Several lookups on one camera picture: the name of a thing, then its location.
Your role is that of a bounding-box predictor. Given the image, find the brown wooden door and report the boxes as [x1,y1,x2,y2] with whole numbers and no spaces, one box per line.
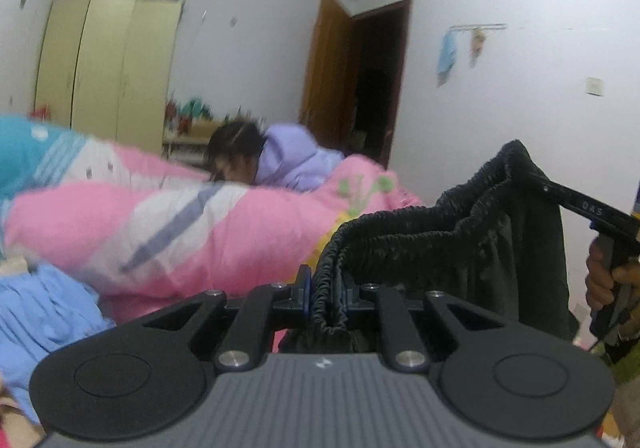
[299,0,352,149]

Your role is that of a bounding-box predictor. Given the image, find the child in purple hoodie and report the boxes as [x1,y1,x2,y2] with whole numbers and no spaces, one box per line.
[206,121,344,192]

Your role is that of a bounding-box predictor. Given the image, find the yellow wardrobe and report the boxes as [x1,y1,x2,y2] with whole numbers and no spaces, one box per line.
[34,0,183,154]

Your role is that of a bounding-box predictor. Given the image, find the orange hanging toy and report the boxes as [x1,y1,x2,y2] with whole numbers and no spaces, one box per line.
[470,30,486,67]

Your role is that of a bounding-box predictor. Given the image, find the light blue garment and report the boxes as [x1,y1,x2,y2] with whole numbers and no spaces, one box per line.
[1,264,115,424]

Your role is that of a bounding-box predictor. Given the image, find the wall hook rack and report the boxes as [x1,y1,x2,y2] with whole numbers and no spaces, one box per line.
[448,23,509,32]

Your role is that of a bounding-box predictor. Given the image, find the pink patterned quilt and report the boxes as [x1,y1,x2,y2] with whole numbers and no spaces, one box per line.
[1,115,418,322]

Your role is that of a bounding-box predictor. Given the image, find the cluttered small table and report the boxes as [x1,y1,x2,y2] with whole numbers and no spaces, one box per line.
[162,99,224,168]

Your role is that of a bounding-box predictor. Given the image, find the person's right hand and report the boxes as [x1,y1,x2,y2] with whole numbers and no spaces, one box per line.
[585,241,640,311]

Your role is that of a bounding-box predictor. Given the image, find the white wall switch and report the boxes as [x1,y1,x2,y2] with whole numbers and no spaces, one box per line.
[586,77,604,96]

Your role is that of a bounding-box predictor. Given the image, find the black elastic-waist trousers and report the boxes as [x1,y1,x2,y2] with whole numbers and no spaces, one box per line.
[279,140,579,354]

